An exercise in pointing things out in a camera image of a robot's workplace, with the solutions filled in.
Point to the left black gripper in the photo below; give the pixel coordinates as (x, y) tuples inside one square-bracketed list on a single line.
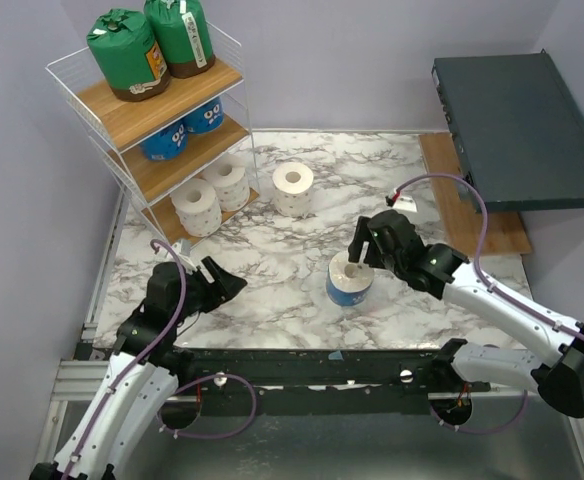
[(224, 286)]

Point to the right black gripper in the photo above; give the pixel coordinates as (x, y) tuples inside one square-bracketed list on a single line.
[(372, 239)]

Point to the white patterned roll blue dots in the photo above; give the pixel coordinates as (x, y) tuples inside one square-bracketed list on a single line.
[(197, 207)]

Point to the green roll white label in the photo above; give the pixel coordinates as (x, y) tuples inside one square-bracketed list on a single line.
[(181, 31)]

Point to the green roll orange label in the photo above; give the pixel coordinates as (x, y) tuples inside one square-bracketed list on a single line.
[(125, 49)]

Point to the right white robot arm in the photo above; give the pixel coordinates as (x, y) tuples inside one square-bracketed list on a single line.
[(550, 362)]

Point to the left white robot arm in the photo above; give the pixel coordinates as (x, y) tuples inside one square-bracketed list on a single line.
[(143, 371)]

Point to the wooden board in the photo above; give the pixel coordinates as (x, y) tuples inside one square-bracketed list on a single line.
[(462, 220)]

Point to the dark teal metal box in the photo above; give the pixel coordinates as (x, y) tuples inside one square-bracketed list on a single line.
[(516, 128)]

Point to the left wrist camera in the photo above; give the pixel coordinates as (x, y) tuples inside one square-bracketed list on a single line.
[(183, 250)]

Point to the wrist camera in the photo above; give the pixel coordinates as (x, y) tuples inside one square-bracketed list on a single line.
[(183, 250), (401, 202)]

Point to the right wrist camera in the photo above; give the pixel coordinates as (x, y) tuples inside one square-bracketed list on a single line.
[(401, 202)]

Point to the black mounting rail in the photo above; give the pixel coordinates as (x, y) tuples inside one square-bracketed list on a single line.
[(236, 382)]

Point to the white wire wooden shelf unit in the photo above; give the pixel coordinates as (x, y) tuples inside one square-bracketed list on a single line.
[(116, 128)]

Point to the aluminium extrusion rail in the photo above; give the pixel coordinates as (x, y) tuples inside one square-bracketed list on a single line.
[(79, 380)]

